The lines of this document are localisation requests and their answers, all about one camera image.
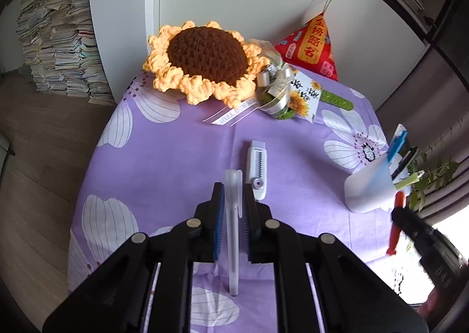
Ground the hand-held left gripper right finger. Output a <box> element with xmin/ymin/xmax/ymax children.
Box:
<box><xmin>243</xmin><ymin>183</ymin><xmax>429</xmax><ymax>333</ymax></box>

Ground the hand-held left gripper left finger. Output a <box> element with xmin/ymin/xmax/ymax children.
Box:
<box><xmin>42</xmin><ymin>182</ymin><xmax>225</xmax><ymax>333</ymax></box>

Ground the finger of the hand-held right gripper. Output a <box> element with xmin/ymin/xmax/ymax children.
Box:
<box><xmin>390</xmin><ymin>206</ymin><xmax>435</xmax><ymax>246</ymax></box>

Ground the red pen with clear cap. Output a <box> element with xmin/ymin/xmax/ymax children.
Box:
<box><xmin>385</xmin><ymin>192</ymin><xmax>407</xmax><ymax>256</ymax></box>

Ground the white pen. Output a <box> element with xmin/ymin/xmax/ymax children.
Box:
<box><xmin>223</xmin><ymin>169</ymin><xmax>243</xmax><ymax>297</ymax></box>

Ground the white pen holder cup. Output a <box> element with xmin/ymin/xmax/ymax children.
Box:
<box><xmin>344</xmin><ymin>153</ymin><xmax>409</xmax><ymax>213</ymax></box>

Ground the blue pen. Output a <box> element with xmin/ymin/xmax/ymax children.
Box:
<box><xmin>386</xmin><ymin>130</ymin><xmax>408</xmax><ymax>163</ymax></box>

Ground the green highlighter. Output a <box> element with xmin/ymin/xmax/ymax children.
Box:
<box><xmin>395</xmin><ymin>171</ymin><xmax>426</xmax><ymax>189</ymax></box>

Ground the white utility knife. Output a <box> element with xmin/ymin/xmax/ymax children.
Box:
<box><xmin>245</xmin><ymin>140</ymin><xmax>267</xmax><ymax>201</ymax></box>

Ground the green potted plant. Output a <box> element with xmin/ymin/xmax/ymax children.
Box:
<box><xmin>407</xmin><ymin>109</ymin><xmax>469</xmax><ymax>249</ymax></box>

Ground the black pen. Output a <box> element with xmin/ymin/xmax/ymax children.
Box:
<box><xmin>390</xmin><ymin>146</ymin><xmax>419</xmax><ymax>180</ymax></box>

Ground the purple floral tablecloth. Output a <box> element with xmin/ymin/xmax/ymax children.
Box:
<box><xmin>67</xmin><ymin>67</ymin><xmax>418</xmax><ymax>333</ymax></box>

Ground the clear printed wrapper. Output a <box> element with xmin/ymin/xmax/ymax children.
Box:
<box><xmin>203</xmin><ymin>98</ymin><xmax>257</xmax><ymax>126</ymax></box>

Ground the silver ribbon bow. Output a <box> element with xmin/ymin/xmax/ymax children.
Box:
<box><xmin>256</xmin><ymin>40</ymin><xmax>297</xmax><ymax>115</ymax></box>

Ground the green crochet stem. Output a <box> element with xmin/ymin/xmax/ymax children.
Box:
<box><xmin>320</xmin><ymin>91</ymin><xmax>354</xmax><ymax>110</ymax></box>

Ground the sunflower printed card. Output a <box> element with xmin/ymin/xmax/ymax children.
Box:
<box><xmin>288</xmin><ymin>70</ymin><xmax>325</xmax><ymax>124</ymax></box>

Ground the crochet sunflower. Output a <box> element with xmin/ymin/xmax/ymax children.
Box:
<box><xmin>143</xmin><ymin>20</ymin><xmax>270</xmax><ymax>106</ymax></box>

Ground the red printed pouch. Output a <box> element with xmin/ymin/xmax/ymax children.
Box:
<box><xmin>274</xmin><ymin>14</ymin><xmax>338</xmax><ymax>81</ymax></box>

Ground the grey cabinet door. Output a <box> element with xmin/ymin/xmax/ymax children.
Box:
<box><xmin>429</xmin><ymin>0</ymin><xmax>469</xmax><ymax>70</ymax></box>

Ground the stack of papers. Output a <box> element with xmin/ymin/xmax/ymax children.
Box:
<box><xmin>16</xmin><ymin>0</ymin><xmax>116</xmax><ymax>106</ymax></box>

